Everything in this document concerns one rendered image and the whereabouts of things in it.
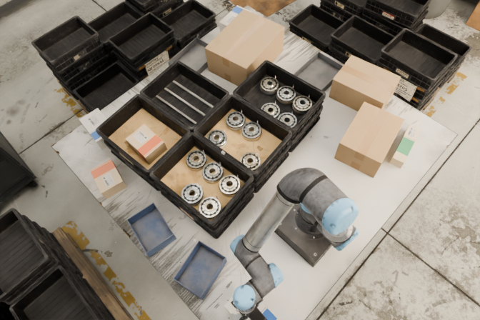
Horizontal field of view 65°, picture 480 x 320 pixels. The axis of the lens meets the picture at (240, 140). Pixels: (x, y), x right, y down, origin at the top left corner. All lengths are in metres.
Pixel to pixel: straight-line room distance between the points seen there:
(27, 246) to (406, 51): 2.69
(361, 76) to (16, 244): 2.11
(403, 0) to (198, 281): 2.56
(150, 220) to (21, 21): 3.05
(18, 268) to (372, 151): 1.93
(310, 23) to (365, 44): 0.54
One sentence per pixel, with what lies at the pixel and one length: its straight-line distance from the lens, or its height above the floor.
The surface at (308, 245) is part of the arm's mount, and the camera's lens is 1.75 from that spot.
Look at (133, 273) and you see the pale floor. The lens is 2.66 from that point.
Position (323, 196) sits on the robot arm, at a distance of 1.14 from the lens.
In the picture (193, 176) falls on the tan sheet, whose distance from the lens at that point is 1.85.
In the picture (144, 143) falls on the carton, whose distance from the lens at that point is 1.92.
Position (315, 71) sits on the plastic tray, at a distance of 2.39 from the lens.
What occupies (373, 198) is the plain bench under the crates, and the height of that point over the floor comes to 0.70.
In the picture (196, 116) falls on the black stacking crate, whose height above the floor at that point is 0.83.
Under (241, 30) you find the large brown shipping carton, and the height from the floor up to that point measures 0.90.
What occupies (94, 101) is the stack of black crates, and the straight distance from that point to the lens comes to 3.06.
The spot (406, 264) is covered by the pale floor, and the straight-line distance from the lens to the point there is 2.70.
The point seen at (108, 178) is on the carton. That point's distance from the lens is 2.04.
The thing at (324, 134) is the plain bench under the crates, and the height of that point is 0.70.
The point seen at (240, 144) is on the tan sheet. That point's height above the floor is 0.83.
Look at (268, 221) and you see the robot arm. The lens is 1.29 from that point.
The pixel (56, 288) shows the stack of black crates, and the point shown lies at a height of 0.38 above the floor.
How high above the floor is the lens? 2.47
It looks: 58 degrees down
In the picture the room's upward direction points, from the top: 6 degrees counter-clockwise
